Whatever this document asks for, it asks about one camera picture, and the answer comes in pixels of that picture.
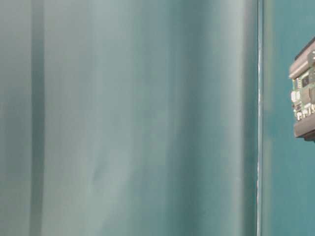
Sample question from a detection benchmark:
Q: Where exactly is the green circuit board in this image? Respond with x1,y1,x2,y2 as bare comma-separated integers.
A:
291,68,315,121

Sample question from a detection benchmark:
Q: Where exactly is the black bench vise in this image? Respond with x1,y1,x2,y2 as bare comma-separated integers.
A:
289,39,315,142

